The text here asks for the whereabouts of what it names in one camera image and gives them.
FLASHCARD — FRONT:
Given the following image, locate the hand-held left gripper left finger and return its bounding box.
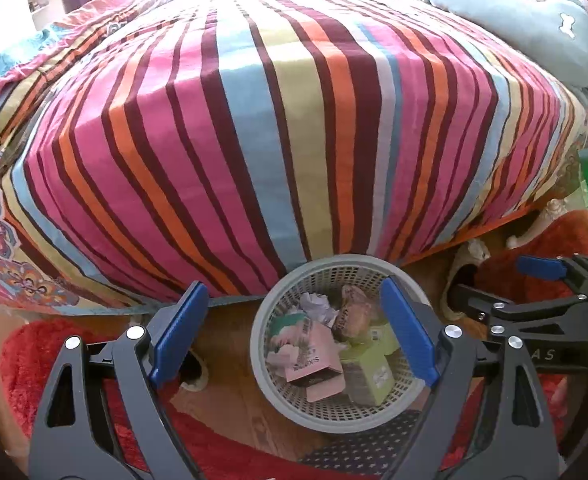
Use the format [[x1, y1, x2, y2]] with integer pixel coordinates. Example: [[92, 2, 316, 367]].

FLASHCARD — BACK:
[[28, 281, 215, 480]]

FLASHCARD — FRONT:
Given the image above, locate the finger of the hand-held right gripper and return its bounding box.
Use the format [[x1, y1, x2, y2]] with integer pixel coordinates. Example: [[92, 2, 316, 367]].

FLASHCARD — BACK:
[[517, 254, 588, 303], [454, 282, 588, 345]]

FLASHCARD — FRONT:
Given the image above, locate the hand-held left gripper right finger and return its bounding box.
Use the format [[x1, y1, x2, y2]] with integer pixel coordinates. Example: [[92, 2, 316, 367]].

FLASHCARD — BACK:
[[380, 276, 561, 480]]

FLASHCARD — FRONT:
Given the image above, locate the small light green box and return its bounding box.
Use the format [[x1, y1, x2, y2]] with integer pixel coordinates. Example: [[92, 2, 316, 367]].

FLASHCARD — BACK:
[[366, 324, 401, 353]]

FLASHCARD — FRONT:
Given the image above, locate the large light green box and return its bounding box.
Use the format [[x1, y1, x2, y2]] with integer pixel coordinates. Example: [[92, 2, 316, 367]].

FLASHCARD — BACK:
[[340, 345, 397, 407]]

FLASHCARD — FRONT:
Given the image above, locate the white paper ball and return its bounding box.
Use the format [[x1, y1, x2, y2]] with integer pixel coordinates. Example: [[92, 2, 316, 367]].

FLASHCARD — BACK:
[[300, 294, 341, 328]]

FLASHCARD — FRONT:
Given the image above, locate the pink box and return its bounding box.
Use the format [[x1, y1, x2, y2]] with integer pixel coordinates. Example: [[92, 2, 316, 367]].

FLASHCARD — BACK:
[[284, 320, 349, 403]]

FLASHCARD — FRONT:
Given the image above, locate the green and pink packet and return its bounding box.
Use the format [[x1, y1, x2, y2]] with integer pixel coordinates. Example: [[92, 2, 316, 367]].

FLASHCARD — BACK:
[[268, 310, 317, 358]]

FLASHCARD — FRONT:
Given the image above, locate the grey plastic mesh basket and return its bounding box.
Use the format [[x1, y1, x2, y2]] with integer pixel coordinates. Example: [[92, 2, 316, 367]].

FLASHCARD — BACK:
[[250, 255, 442, 433]]

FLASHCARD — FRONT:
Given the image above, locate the white plush slipper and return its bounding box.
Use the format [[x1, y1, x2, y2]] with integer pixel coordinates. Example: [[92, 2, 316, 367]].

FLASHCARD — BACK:
[[441, 237, 492, 322]]

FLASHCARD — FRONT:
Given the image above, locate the navy star patterned cloth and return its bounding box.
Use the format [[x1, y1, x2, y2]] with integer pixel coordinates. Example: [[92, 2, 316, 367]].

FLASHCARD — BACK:
[[299, 410, 425, 476]]

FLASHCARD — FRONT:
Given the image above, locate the red shaggy rug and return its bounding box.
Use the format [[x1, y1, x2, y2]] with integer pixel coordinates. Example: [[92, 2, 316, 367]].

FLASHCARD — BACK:
[[0, 210, 588, 480]]

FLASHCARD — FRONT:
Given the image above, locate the striped bed sheet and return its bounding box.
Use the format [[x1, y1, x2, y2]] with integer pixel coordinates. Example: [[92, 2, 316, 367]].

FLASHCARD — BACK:
[[0, 0, 588, 311]]

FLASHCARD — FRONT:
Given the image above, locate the light blue bone-print pillow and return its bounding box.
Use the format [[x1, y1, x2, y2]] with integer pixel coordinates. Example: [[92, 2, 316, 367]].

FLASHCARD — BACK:
[[404, 0, 588, 91]]

